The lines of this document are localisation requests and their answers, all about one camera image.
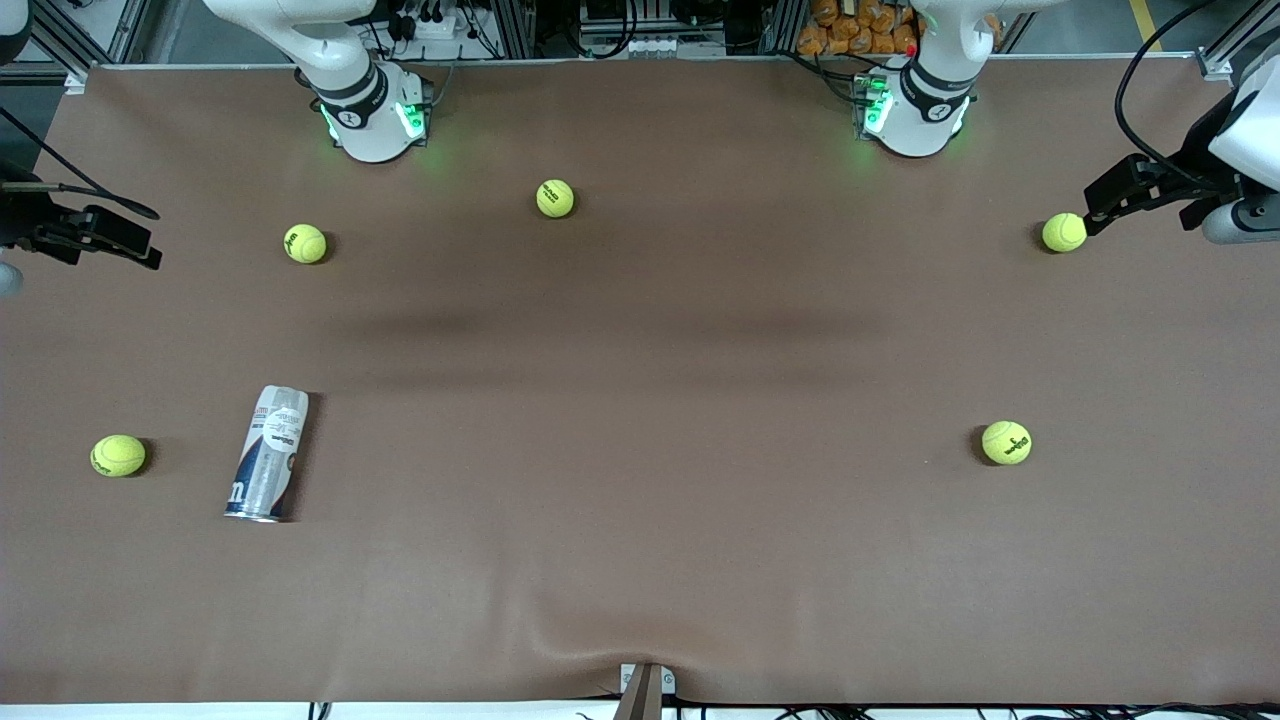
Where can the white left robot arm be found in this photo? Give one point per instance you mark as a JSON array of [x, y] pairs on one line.
[[915, 125]]

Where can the metal table clamp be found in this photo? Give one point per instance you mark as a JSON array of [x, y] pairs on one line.
[[645, 690]]

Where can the brown table cloth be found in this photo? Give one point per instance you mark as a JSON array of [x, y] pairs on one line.
[[640, 560]]

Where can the white connector block row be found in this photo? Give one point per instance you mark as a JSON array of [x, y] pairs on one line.
[[650, 46]]

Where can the yellow tennis ball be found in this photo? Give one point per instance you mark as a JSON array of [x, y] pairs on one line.
[[1064, 232], [305, 243], [1006, 442], [555, 198], [118, 455]]

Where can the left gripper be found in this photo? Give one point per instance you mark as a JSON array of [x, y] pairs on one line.
[[1193, 170]]

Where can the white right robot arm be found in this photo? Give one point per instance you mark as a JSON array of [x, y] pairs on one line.
[[370, 130]]

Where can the orange net bag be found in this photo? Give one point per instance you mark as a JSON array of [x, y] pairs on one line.
[[850, 28]]

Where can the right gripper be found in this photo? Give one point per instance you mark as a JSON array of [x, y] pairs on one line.
[[22, 218]]

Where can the white power strip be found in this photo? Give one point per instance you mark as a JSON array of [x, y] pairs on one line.
[[430, 25]]

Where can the clear tennis ball can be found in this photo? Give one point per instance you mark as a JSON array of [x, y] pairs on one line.
[[268, 455]]

